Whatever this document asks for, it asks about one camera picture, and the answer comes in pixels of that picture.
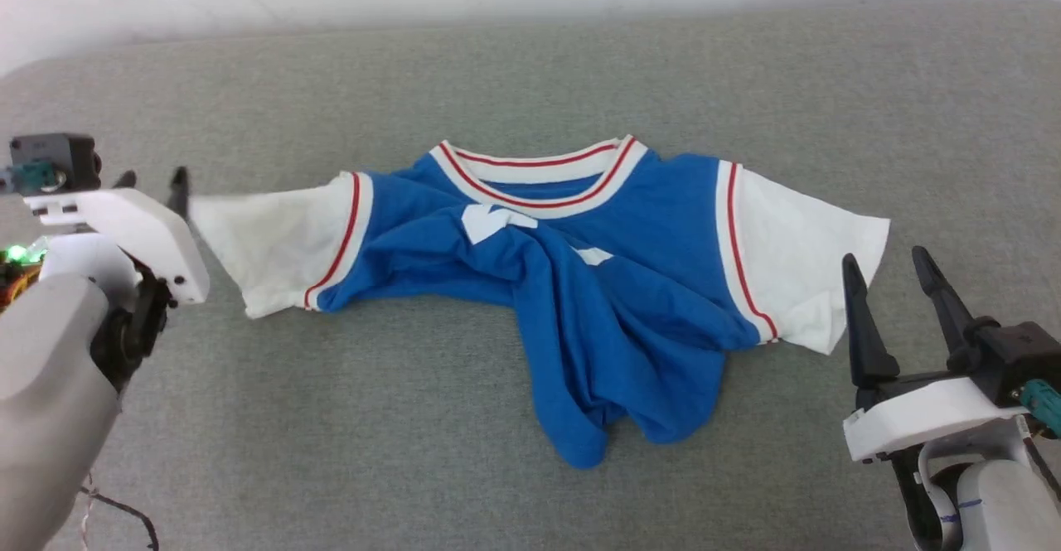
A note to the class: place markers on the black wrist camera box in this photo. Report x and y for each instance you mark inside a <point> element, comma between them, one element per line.
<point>62,157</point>
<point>1024,356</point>

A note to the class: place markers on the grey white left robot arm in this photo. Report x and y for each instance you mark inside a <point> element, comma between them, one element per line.
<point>50,369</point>

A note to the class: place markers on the blue white baseball-style shirt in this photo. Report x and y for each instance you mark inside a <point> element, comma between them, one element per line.
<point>630,286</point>

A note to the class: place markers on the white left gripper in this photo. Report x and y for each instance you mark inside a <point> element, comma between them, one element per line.
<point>141,232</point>

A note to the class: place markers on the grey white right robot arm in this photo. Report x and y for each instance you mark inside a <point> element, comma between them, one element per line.
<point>995,501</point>

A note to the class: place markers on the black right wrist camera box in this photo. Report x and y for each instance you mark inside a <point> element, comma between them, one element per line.
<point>1024,356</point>

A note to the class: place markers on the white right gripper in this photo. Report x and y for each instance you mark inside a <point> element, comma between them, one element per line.
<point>928,418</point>

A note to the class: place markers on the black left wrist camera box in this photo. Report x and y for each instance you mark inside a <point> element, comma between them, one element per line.
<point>62,157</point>

